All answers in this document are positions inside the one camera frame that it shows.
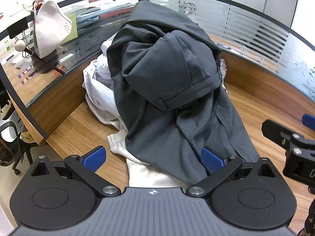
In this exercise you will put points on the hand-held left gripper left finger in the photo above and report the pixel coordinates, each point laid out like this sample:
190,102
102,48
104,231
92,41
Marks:
94,158

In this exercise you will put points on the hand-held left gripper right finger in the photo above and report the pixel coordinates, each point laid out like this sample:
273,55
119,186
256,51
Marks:
211,159

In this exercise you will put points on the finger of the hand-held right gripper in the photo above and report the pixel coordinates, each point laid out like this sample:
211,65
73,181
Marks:
273,130
309,121

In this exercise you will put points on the dark grey pants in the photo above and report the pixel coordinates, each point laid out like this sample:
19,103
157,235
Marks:
160,66

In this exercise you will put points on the cream garment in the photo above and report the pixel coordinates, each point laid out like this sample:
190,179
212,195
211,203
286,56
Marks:
147,174

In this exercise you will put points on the white shirt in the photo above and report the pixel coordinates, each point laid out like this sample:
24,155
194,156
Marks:
101,91

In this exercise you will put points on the glass and wood desk partition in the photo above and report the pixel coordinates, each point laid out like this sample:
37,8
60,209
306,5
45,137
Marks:
258,29
49,95

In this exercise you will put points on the black office chair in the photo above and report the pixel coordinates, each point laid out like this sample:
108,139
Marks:
14,137

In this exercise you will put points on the brown patterned bag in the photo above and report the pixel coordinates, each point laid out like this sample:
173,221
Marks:
6,152

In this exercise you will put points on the white perforated bag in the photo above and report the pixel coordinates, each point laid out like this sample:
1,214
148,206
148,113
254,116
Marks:
49,32

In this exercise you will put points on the wooden stick with white ball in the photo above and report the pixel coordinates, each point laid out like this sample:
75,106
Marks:
20,46

